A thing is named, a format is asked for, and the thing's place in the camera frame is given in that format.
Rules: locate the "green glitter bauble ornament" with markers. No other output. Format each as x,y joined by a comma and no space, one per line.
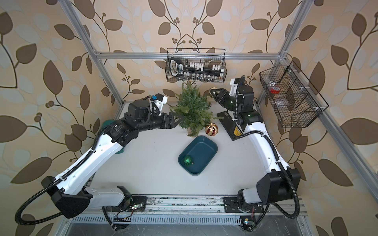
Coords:
188,160

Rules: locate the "red item in basket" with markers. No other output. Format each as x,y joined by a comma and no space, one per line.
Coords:
273,88

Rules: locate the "red gold striped ornament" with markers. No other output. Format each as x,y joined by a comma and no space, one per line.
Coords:
211,129

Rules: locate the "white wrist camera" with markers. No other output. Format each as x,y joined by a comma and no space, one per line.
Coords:
237,86
157,103

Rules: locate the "black socket tool set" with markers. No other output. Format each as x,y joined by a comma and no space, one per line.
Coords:
179,68

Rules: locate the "small green christmas tree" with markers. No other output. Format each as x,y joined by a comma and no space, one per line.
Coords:
194,108

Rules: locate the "right black wire basket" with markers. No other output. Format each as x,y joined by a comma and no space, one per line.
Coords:
299,102

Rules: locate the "back black wire basket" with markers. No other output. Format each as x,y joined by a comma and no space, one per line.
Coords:
206,65

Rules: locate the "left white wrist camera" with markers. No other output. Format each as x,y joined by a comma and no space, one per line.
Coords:
157,103

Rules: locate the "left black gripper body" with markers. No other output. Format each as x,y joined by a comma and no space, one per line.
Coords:
158,121

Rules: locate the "green plastic tool case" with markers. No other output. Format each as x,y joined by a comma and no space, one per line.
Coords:
116,129

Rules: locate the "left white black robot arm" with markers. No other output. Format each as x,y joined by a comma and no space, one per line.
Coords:
70,193

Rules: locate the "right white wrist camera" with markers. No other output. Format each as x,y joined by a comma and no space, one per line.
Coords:
237,86

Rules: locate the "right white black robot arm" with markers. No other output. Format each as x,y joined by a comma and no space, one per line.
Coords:
278,187

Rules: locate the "black wire basket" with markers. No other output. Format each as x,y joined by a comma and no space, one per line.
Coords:
299,102
206,65

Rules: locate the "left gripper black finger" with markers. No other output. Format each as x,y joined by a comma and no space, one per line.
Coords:
178,118
175,124

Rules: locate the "black flat box yellow label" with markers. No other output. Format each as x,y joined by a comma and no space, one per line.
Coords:
227,123

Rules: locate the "teal plastic tray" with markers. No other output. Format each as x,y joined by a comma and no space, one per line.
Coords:
202,150

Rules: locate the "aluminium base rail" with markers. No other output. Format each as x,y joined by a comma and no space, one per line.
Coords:
174,209

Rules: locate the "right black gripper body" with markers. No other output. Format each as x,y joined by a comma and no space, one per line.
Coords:
227,101

